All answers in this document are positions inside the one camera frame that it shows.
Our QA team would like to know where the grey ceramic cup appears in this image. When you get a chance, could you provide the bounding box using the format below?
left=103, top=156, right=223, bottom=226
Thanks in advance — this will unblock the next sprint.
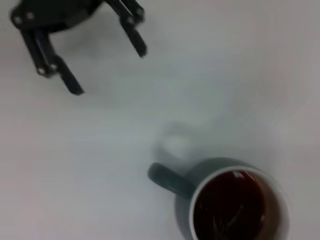
left=147, top=156, right=292, bottom=240

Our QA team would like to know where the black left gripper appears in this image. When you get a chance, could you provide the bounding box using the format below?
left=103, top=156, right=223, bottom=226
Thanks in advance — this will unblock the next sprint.
left=9, top=0, right=148, bottom=96

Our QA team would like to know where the dark tea liquid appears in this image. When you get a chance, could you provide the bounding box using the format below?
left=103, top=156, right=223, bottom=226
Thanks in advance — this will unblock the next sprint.
left=193, top=169, right=267, bottom=240

